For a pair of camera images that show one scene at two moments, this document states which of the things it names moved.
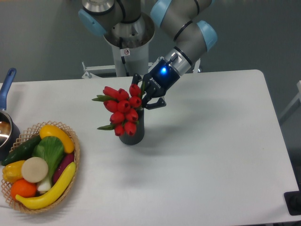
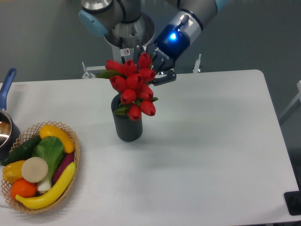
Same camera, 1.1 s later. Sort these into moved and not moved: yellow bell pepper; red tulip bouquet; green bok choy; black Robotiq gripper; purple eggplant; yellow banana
Moved: red tulip bouquet; black Robotiq gripper
Not moved: yellow bell pepper; purple eggplant; yellow banana; green bok choy
